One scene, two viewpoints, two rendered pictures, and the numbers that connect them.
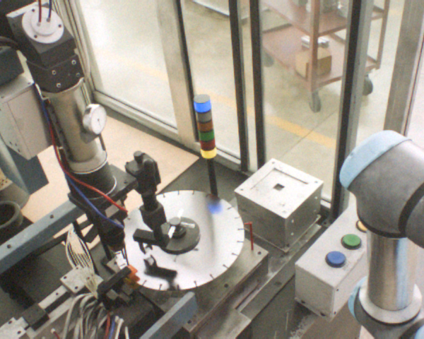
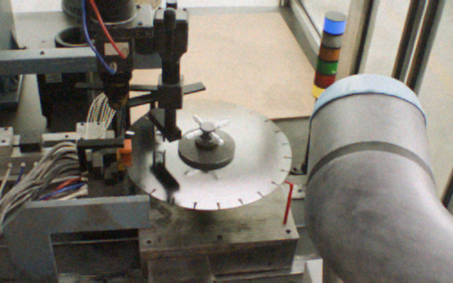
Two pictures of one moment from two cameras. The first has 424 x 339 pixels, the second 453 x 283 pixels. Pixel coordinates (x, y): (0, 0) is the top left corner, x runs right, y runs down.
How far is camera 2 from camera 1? 0.43 m
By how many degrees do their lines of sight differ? 21
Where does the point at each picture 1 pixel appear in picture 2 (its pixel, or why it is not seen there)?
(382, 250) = not seen: hidden behind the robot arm
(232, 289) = (222, 245)
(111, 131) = (275, 38)
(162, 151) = (307, 85)
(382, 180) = (325, 124)
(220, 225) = (258, 167)
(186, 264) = (183, 177)
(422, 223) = (311, 192)
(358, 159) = (329, 91)
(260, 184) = not seen: hidden behind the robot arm
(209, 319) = (175, 258)
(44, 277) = (75, 119)
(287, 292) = not seen: outside the picture
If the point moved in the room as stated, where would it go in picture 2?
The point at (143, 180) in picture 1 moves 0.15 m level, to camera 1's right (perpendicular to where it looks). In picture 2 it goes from (161, 34) to (244, 64)
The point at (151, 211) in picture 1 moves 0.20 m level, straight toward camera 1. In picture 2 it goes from (165, 83) to (100, 151)
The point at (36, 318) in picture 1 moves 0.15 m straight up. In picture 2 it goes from (28, 141) to (17, 81)
